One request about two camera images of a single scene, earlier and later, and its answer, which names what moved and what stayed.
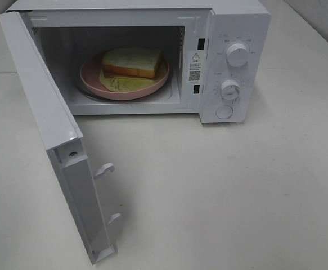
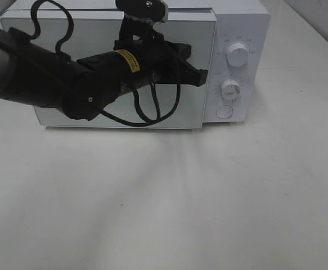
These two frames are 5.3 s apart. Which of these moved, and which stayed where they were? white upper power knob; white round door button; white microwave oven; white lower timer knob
Moved: white microwave oven
Stayed: white lower timer knob; white round door button; white upper power knob
